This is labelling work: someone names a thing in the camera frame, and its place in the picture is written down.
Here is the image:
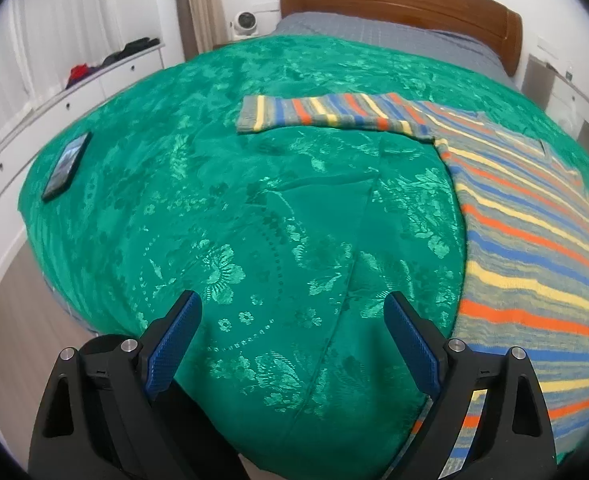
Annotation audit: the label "beige curtain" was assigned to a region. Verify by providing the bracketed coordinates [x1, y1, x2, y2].
[176, 0, 227, 60]

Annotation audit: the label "red cloth on cabinet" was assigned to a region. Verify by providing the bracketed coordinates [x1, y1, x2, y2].
[66, 64, 97, 89]

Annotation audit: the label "white drawer cabinet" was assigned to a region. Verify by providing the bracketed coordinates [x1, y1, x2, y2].
[0, 44, 164, 280]

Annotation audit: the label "white desk shelf unit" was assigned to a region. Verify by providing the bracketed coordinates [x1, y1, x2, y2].
[522, 55, 589, 155]

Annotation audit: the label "black clothes on cabinet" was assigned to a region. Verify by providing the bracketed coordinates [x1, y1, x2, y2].
[101, 37, 160, 68]

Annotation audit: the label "white sheer curtain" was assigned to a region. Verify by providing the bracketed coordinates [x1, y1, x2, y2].
[0, 0, 120, 144]

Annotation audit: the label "wooden headboard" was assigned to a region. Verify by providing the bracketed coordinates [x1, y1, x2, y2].
[280, 0, 523, 76]

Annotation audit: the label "black smartphone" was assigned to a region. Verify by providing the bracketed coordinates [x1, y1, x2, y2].
[42, 131, 93, 203]

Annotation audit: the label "grey bed sheet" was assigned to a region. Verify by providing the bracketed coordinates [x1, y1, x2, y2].
[273, 12, 517, 90]

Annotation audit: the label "striped knit sweater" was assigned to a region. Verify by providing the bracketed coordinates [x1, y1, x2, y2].
[237, 93, 589, 454]

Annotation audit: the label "green floral bedspread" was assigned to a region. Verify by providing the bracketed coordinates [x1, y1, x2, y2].
[18, 36, 589, 479]

